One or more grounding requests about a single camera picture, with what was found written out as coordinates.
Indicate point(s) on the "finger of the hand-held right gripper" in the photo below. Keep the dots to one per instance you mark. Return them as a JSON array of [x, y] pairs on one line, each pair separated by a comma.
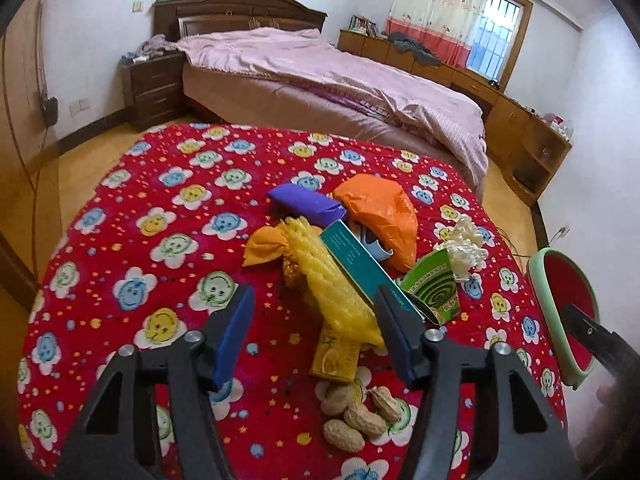
[[587, 330]]

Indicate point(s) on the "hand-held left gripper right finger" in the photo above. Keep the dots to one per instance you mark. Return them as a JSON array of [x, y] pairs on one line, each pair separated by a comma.
[[397, 332]]

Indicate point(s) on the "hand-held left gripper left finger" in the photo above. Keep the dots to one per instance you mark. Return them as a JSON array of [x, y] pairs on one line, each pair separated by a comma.
[[234, 332]]

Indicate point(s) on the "watermelon-shaped bin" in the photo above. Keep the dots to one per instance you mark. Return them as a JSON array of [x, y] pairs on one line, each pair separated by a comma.
[[567, 305]]

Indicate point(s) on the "orange plastic bag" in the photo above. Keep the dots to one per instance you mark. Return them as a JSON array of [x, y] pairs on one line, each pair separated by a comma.
[[380, 210]]

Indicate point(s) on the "purple plastic packet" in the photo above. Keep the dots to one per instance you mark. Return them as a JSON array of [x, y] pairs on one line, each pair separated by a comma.
[[305, 205]]

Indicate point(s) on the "green spiral-print box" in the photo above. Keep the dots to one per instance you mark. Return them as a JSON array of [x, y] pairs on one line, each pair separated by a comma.
[[432, 290]]

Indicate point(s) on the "yellow cardboard box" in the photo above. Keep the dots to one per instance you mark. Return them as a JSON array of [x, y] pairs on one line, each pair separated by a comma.
[[335, 357]]

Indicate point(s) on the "teal cardboard box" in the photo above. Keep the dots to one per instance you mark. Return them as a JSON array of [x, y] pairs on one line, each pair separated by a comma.
[[357, 260]]

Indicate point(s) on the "white blue wrapper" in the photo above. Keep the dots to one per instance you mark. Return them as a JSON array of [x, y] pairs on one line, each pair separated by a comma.
[[372, 247]]

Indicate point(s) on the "small orange packet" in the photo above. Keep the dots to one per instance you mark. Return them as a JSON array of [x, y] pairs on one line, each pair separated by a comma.
[[262, 247]]

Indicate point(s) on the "yellow foam net sleeve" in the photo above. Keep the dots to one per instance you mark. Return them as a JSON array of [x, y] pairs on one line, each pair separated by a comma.
[[325, 275]]

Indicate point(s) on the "white foam net sleeve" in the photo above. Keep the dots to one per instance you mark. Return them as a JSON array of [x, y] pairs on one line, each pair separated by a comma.
[[465, 247]]

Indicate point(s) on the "red flower-printed blanket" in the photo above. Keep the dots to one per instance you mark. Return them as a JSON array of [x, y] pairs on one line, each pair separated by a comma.
[[165, 240]]

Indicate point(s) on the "long wooden cabinet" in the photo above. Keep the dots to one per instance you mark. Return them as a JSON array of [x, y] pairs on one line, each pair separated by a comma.
[[510, 120]]

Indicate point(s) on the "wooden nightstand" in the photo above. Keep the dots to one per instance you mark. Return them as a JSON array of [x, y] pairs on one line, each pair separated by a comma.
[[152, 90]]

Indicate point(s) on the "pink quilt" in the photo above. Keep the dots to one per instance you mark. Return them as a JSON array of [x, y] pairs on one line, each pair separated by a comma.
[[310, 70]]

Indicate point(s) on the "brown wooden panel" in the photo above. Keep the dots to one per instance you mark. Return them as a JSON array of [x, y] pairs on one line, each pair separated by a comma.
[[20, 160]]

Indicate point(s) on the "dark grey cloth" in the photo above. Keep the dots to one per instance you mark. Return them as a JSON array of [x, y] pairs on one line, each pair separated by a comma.
[[412, 47]]

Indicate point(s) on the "pile of clothes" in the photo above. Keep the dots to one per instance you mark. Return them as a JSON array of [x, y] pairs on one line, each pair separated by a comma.
[[155, 46]]

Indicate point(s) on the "barred window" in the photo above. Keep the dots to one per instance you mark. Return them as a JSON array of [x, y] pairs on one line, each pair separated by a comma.
[[492, 35]]

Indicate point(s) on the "wooden bed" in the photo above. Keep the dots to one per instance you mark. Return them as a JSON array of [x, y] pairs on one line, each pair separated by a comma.
[[240, 10]]

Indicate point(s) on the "floral curtain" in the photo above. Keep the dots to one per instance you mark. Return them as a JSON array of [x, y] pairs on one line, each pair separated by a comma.
[[435, 5]]

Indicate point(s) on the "wall socket with plug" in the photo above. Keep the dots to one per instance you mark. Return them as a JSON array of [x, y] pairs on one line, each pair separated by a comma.
[[563, 232]]

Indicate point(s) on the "white wall socket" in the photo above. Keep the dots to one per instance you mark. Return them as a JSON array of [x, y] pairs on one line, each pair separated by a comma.
[[78, 106]]

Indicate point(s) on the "black wall adapter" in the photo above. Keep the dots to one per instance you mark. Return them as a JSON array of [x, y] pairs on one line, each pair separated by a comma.
[[50, 110]]

